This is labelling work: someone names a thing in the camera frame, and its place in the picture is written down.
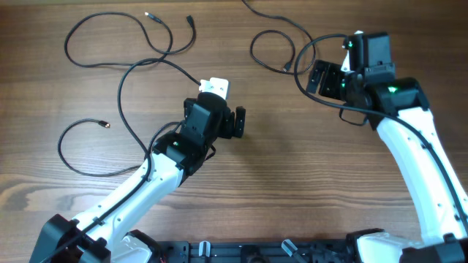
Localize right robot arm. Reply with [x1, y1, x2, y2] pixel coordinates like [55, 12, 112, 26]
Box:
[303, 32, 467, 262]

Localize right camera black cable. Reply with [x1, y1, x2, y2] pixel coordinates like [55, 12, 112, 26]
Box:
[293, 34, 468, 235]

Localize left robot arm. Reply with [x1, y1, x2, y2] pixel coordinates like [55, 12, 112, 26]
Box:
[30, 92, 246, 262]

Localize black usb cable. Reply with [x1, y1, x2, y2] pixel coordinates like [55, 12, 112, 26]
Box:
[57, 118, 184, 178]
[241, 0, 317, 76]
[64, 11, 197, 69]

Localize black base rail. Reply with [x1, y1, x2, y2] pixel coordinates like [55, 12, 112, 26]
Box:
[152, 240, 352, 263]

